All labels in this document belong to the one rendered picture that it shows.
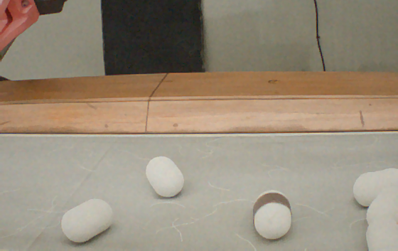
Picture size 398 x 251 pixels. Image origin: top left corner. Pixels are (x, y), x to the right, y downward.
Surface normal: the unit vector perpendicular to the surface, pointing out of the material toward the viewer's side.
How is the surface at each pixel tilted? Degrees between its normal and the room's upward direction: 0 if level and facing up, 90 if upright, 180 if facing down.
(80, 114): 45
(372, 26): 90
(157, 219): 0
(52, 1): 130
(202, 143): 0
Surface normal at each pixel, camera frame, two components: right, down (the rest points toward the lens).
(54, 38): -0.10, 0.33
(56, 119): -0.13, -0.44
